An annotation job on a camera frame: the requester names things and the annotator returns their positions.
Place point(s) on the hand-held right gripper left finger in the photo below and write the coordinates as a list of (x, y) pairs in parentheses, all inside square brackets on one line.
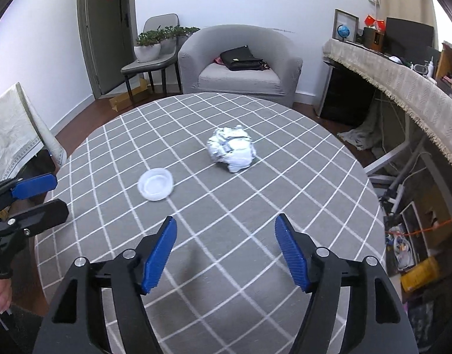
[(159, 258)]

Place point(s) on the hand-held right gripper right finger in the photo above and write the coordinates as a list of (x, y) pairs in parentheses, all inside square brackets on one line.
[(292, 254)]

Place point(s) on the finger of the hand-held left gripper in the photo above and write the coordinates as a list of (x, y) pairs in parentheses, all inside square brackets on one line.
[(45, 214), (34, 186)]

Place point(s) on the clear plastic lid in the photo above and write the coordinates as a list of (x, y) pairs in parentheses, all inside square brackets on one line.
[(156, 184)]

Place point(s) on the crumpled white paper ball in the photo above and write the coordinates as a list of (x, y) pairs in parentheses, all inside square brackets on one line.
[(231, 151)]

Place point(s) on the flat cardboard box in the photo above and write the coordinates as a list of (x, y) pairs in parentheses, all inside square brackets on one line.
[(122, 101)]

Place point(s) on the yellow box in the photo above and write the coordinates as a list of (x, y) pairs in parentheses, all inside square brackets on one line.
[(419, 274)]

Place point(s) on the white cloth on floor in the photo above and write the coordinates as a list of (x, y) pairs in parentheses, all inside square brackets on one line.
[(358, 134)]

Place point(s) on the grey door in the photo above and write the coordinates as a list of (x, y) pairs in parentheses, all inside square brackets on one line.
[(108, 44)]

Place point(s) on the grey dining chair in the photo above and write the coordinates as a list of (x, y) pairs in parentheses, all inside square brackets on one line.
[(144, 67)]

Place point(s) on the black cabinet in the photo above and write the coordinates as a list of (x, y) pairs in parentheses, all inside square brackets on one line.
[(345, 96)]

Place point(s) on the potted plant in white pot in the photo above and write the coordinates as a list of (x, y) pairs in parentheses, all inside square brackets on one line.
[(147, 52)]

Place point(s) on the grey armchair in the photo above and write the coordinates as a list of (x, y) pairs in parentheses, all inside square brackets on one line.
[(240, 81)]

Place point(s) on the small potted plant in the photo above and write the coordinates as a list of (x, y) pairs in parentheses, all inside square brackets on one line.
[(187, 29), (168, 44)]

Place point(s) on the black handbag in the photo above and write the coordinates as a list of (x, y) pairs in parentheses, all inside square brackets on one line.
[(240, 59)]

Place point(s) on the dark red cloth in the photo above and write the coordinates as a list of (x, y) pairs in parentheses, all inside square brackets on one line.
[(217, 60)]

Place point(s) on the beige fringed desk cloth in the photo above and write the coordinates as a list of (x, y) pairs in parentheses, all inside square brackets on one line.
[(413, 81)]

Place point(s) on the blue globe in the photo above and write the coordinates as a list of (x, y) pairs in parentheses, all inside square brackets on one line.
[(343, 32)]

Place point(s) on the dark brown box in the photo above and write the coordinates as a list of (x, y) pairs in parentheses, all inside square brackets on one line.
[(372, 37)]

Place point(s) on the small red flags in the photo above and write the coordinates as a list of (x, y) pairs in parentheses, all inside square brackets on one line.
[(373, 22)]

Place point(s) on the black monitor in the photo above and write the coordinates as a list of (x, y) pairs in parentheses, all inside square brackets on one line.
[(408, 37)]

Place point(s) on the white desk frame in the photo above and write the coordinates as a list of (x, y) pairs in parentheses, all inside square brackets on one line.
[(388, 156)]

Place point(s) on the picture frame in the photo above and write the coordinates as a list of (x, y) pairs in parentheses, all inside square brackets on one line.
[(353, 20)]

